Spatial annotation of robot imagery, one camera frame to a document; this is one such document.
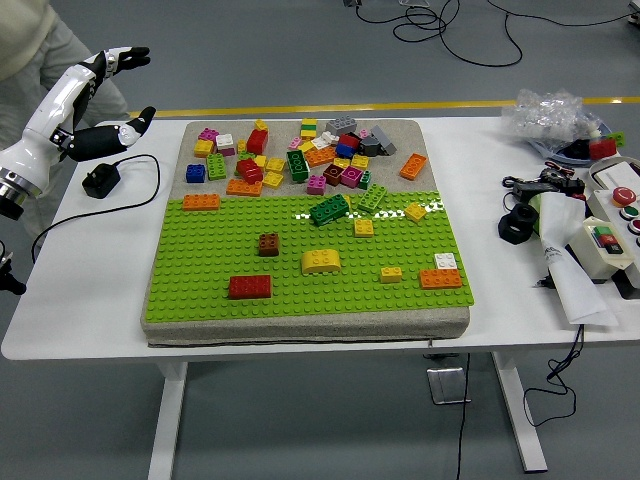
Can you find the small black plug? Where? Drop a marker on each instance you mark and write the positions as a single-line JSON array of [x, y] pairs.
[[544, 283]]

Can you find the brown 2x2 brick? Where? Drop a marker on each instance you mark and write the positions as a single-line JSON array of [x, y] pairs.
[[268, 245]]

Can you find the white table leg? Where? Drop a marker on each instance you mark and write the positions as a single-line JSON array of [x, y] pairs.
[[167, 425], [520, 415]]

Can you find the yellow arched brick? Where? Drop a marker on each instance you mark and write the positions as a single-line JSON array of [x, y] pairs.
[[320, 261]]

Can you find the dark grey long brick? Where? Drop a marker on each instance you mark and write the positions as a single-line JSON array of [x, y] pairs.
[[384, 139]]

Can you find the red emergency stop button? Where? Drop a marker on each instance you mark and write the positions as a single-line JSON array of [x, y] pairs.
[[624, 196]]

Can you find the small yellow brick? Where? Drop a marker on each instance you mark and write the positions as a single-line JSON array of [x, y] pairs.
[[241, 146]]

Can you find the black power adapter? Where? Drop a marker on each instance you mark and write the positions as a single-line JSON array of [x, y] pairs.
[[535, 188]]

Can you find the white paper bag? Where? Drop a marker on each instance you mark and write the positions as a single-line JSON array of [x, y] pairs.
[[575, 285]]

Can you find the small white bottle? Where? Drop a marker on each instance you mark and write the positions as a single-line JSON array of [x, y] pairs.
[[593, 131]]

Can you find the dark red 2x2 brick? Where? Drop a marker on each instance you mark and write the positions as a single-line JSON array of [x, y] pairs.
[[332, 175]]

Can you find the dark green 2x4 brick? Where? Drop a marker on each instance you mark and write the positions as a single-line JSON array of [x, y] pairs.
[[298, 166], [327, 210]]

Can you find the tall red brick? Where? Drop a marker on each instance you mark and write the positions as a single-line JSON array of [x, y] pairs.
[[257, 141]]

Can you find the grey 2x4 brick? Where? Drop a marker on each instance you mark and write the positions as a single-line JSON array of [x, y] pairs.
[[341, 125]]

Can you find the small dark green brick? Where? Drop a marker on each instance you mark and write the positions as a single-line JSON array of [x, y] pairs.
[[365, 180]]

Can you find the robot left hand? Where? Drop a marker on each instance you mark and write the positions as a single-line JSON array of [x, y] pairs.
[[50, 107]]

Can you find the small pink brick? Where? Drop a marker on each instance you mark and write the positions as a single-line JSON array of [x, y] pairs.
[[295, 143], [364, 133]]

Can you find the person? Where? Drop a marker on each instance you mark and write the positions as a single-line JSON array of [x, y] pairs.
[[20, 30]]

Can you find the pink 2x2 brick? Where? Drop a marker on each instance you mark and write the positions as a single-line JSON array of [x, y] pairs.
[[316, 185]]

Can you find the grey equipment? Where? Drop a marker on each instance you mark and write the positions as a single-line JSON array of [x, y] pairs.
[[635, 19]]

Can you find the red 2x4 brick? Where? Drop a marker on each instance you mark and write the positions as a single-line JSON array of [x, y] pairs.
[[250, 287]]

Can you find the yellow flat brick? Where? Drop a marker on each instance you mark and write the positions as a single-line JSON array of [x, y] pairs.
[[307, 135], [309, 122]]

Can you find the grey control box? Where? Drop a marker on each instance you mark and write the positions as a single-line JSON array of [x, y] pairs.
[[607, 207]]

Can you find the blue 2x2 brick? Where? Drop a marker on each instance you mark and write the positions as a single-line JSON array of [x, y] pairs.
[[195, 173]]

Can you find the green push button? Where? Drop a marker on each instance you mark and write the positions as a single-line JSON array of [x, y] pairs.
[[629, 212]]

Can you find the blue basin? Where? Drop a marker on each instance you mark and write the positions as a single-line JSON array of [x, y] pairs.
[[555, 154]]

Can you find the large black nut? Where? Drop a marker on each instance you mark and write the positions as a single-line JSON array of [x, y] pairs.
[[505, 230]]

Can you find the magenta 2x2 brick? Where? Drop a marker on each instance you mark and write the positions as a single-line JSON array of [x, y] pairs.
[[208, 134], [351, 177]]

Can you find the black servo module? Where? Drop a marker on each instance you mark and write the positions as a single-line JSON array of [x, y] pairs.
[[572, 186]]

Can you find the green sheet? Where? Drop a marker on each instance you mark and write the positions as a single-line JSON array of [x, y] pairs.
[[535, 212]]

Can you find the black plastic part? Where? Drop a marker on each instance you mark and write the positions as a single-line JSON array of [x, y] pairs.
[[579, 149]]

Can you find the small grey device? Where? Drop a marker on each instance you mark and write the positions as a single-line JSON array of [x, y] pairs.
[[352, 2]]

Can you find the clear bubble wrap bag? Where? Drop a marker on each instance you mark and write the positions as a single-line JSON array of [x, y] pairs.
[[545, 115]]

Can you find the green baseplate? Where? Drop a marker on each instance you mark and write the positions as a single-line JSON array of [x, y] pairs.
[[325, 295]]

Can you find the metal floor plate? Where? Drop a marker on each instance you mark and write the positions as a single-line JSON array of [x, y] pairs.
[[445, 385]]

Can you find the white flat box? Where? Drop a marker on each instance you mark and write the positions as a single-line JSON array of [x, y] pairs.
[[617, 175]]

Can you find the yellow 2x2 brick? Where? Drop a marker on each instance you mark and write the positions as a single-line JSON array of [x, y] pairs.
[[203, 148], [359, 162], [391, 274], [363, 227], [273, 179], [275, 165], [415, 212]]

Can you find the orange 2x4 brick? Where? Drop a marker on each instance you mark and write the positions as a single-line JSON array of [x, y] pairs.
[[201, 201], [320, 156], [244, 187], [440, 279]]

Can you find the white 2x2 brick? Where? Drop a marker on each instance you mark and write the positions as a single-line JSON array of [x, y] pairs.
[[225, 141], [445, 261]]

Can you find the black round gear part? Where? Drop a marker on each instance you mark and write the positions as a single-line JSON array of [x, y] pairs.
[[551, 175]]

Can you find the white switch box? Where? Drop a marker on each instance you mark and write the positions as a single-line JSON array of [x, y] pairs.
[[585, 250]]

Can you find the red push button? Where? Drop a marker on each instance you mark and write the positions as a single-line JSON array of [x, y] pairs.
[[634, 225]]

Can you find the black power plug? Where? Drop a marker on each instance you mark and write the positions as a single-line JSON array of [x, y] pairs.
[[101, 181]]

